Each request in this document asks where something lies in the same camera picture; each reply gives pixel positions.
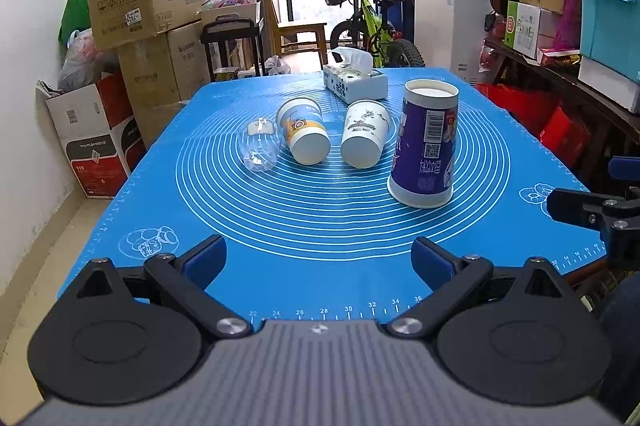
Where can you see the person's leg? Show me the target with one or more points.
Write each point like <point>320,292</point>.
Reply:
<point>620,346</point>

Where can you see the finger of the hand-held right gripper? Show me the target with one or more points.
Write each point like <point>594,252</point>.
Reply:
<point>580,206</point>
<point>625,169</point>

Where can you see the tall purple paper cup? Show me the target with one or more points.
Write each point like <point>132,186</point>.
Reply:
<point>425,156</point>

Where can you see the green and black bicycle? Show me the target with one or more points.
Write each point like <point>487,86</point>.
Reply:
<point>372,31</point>

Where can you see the red and white carton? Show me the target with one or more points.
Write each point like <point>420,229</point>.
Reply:
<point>85,131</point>

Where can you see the blue silicone baking mat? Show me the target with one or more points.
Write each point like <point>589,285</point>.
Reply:
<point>325,231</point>

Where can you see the grey plastic bag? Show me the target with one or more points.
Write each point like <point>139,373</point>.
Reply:
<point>82,61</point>

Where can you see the red bags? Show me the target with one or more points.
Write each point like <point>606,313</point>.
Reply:
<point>530,106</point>

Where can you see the white cup with yellow print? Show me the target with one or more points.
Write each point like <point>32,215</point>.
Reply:
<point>302,131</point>

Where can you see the white cup with grey print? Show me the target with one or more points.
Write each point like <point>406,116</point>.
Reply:
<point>364,136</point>

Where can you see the white patterned tissue box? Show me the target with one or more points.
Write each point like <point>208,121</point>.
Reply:
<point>357,85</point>

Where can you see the dark wooden side table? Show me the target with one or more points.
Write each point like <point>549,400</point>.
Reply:
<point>565,79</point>

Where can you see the magenta bag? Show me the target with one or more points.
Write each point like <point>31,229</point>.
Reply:
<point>570,16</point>

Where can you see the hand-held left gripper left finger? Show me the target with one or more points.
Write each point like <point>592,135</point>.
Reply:
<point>205,258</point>

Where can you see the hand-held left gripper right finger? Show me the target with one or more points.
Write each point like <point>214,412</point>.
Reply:
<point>431,258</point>

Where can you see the wooden chair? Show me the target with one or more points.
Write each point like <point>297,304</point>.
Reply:
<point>300,29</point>

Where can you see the green and white box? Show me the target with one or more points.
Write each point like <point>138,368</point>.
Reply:
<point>525,29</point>

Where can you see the green bag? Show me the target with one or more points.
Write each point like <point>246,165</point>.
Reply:
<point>75,14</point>

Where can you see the clear plastic cup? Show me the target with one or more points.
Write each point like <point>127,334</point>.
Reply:
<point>257,146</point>

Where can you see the white chest freezer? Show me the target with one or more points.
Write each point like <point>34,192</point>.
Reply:
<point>450,21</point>

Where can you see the teal plastic storage bin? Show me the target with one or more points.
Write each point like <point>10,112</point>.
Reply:
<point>610,26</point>

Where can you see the tall brown cardboard box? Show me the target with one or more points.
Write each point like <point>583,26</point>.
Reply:
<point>160,81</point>

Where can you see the white flat box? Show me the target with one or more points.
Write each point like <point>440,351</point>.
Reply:
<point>607,84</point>

